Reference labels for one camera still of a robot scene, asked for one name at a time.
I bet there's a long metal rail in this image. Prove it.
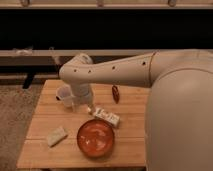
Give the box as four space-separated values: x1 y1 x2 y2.
0 49 148 66

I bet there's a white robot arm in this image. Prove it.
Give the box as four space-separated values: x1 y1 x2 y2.
59 49 213 171

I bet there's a beige sponge block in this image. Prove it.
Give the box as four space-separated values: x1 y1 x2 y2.
46 127 68 147

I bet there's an orange ceramic bowl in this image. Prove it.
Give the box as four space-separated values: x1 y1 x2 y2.
77 119 115 158

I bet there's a clear plastic cup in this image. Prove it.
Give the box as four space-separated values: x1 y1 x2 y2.
56 84 75 107

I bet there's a wooden table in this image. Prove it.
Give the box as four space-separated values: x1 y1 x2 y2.
17 80 149 170

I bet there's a dark red chip bag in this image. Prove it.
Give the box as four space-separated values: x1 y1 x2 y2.
112 85 120 103

